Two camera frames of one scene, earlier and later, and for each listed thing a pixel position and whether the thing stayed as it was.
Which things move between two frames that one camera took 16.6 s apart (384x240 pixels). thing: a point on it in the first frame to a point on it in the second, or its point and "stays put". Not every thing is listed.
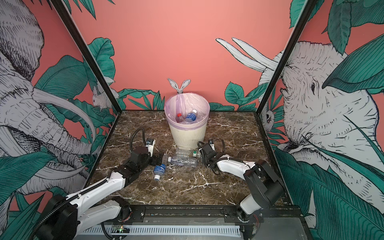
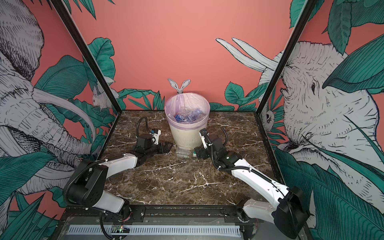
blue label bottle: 191,117 to 197,112
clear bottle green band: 182,153 stays put
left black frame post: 85,46 stays put
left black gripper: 154,162 to 166,149
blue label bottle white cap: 159,170 to 179,118
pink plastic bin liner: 182,103 stays put
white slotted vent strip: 167,230 stays put
